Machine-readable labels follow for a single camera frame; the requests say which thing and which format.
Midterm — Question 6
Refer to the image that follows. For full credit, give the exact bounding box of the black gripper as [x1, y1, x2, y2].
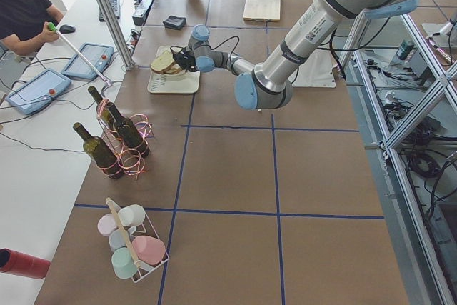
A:
[170, 46, 197, 72]

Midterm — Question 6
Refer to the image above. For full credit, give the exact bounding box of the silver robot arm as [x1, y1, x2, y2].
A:
[171, 0, 419, 110]

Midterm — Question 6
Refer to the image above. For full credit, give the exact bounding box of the white bear tray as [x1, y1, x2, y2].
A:
[147, 46, 200, 94]

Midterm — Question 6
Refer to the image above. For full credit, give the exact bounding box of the bread slice with egg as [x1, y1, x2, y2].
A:
[163, 64, 182, 75]

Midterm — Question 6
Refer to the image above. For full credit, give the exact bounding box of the grey folded cloth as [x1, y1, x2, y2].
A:
[162, 15, 186, 30]

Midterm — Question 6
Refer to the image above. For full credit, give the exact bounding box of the far teach pendant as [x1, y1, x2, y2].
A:
[61, 43, 114, 81]

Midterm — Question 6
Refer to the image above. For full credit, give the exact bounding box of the teach pendant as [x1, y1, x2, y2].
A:
[61, 43, 114, 81]
[6, 69, 71, 115]

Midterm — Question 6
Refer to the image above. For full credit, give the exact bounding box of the dark wine bottle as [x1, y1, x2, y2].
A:
[106, 101, 150, 158]
[73, 122, 124, 179]
[88, 86, 119, 138]

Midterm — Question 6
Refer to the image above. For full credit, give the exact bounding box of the wooden cutting board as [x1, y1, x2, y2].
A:
[243, 0, 281, 22]

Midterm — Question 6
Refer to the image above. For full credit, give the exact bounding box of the black keyboard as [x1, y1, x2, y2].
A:
[106, 0, 121, 19]

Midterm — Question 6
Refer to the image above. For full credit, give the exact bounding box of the black computer mouse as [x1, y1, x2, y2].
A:
[59, 24, 76, 34]

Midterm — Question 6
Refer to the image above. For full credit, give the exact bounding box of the near teach pendant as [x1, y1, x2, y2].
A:
[6, 69, 71, 115]

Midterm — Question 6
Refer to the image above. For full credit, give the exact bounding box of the white cup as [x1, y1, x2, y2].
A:
[118, 204, 146, 226]

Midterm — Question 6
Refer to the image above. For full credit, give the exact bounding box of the person in black shirt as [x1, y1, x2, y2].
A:
[1, 0, 64, 56]

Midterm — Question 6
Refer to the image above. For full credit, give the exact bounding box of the light pink cup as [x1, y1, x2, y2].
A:
[97, 214, 118, 237]

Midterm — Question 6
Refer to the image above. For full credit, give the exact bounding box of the grey blue cup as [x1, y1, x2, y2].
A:
[108, 229, 126, 252]

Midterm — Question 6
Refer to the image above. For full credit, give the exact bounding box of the large pink cup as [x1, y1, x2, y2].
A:
[132, 236, 166, 266]

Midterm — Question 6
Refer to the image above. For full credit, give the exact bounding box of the mint green cup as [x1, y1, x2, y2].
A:
[111, 247, 138, 279]

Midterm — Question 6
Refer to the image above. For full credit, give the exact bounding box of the red cylinder bottle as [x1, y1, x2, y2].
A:
[1, 248, 51, 279]

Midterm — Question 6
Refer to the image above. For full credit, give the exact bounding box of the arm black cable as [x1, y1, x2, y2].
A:
[210, 36, 241, 61]

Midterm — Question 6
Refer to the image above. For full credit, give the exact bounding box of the copper wire bottle rack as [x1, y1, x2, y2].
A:
[97, 99, 151, 178]

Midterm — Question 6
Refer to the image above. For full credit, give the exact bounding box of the aluminium frame post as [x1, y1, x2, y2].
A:
[96, 0, 135, 71]

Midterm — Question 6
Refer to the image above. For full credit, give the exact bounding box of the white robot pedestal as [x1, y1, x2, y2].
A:
[288, 50, 336, 88]

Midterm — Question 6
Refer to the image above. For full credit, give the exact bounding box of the white stick green handle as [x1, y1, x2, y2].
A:
[47, 22, 113, 87]

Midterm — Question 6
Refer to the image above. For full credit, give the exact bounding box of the wire dish rack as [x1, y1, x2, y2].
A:
[97, 198, 169, 283]

